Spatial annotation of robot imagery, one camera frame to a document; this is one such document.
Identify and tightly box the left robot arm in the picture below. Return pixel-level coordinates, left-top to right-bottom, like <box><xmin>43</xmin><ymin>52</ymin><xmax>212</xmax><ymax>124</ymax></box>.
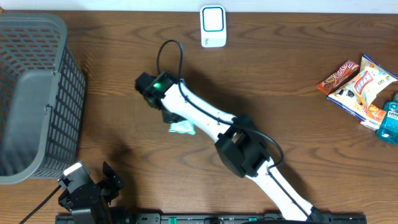
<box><xmin>55</xmin><ymin>162</ymin><xmax>136</xmax><ymax>224</ymax></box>

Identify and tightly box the small orange snack packet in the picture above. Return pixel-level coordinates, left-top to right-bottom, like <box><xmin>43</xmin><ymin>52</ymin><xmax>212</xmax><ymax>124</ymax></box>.
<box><xmin>360</xmin><ymin>105</ymin><xmax>386</xmax><ymax>131</ymax></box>

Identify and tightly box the grey plastic mesh basket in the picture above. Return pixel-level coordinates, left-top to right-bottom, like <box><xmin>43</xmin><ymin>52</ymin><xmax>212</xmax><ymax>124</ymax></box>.
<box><xmin>1</xmin><ymin>13</ymin><xmax>86</xmax><ymax>185</ymax></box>

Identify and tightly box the black left camera cable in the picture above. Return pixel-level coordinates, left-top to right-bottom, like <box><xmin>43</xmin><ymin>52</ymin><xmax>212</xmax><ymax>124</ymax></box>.
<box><xmin>18</xmin><ymin>185</ymin><xmax>62</xmax><ymax>224</ymax></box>

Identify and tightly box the red Top chocolate bar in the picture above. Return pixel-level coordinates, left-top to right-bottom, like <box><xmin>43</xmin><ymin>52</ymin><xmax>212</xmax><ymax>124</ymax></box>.
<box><xmin>316</xmin><ymin>60</ymin><xmax>359</xmax><ymax>95</ymax></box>

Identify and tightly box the mint green wipes pack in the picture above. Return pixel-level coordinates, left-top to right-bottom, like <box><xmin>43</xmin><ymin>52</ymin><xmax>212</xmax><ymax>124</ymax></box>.
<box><xmin>169</xmin><ymin>120</ymin><xmax>196</xmax><ymax>135</ymax></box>

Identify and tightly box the yellow chip bag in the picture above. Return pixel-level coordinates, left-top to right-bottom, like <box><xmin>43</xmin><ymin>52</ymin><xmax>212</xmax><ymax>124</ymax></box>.
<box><xmin>327</xmin><ymin>54</ymin><xmax>397</xmax><ymax>121</ymax></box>

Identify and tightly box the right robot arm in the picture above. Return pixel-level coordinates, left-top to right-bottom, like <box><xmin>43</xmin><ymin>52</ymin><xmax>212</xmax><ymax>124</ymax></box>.
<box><xmin>135</xmin><ymin>72</ymin><xmax>324</xmax><ymax>223</ymax></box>

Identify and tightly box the blue mouthwash bottle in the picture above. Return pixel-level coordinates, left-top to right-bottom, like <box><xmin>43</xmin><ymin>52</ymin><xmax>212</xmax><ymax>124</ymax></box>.
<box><xmin>376</xmin><ymin>93</ymin><xmax>398</xmax><ymax>145</ymax></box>

